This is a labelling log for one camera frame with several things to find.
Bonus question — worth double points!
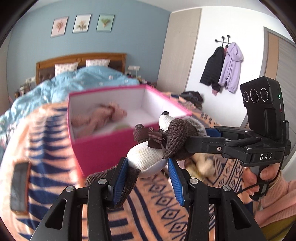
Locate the grey bedroom door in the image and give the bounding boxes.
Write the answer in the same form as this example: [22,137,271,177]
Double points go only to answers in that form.
[260,27,296,166]

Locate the lilac hanging hoodie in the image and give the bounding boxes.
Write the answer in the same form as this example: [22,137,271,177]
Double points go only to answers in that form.
[218,42,244,93]

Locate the orange case smartphone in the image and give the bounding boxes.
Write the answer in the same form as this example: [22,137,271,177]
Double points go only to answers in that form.
[10,161,31,215]

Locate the orange navy patterned blanket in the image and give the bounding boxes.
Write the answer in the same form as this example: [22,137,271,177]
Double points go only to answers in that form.
[0,91,258,241]

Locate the blue floral duvet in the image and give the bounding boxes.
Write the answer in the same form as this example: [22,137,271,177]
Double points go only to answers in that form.
[1,66,139,152]

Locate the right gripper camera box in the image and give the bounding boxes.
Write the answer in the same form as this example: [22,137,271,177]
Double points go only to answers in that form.
[240,76,285,140]

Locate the pink knitted plush toy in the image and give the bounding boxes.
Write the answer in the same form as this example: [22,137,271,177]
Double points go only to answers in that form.
[71,102,127,138]

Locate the black wall coat hook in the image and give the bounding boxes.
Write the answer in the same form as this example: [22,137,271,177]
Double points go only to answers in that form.
[215,35,231,48]

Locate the wooden headboard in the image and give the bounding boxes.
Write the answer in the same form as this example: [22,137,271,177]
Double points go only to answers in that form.
[36,52,127,85]

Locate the pink cardboard box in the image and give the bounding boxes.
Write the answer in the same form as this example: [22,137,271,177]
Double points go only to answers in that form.
[67,85,192,177]

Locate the black hanging jacket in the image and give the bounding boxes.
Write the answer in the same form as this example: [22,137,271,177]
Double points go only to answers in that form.
[200,47,225,96]

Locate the middle flower framed picture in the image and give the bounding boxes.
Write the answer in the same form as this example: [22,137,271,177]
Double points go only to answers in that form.
[72,14,92,34]

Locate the pink flower framed picture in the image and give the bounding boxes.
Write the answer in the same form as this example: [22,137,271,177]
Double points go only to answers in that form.
[51,16,69,38]

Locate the patterned pillow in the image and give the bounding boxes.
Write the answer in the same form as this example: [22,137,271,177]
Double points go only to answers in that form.
[86,59,111,67]
[54,62,79,76]

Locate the green white plush frog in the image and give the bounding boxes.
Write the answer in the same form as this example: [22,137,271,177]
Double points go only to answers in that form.
[113,123,130,131]

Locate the right hand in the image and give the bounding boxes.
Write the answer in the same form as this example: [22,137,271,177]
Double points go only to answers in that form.
[242,163,280,196]

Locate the left patterned pillow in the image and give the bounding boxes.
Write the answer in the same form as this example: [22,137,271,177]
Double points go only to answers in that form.
[54,62,79,76]

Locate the wall power socket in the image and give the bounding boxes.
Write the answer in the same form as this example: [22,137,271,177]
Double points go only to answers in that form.
[128,65,140,71]

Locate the right patterned pillow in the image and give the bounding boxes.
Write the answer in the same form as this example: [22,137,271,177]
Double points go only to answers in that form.
[86,59,111,67]

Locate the beige plush bunny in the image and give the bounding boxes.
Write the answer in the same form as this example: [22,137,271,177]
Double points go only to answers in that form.
[185,153,215,181]

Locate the green leaf framed picture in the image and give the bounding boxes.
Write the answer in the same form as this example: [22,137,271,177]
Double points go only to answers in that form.
[96,14,115,32]

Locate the black bag on floor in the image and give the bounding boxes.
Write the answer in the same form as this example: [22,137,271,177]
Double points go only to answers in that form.
[180,91,204,110]

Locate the brown white plush dog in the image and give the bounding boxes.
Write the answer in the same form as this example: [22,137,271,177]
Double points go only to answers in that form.
[85,111,207,209]

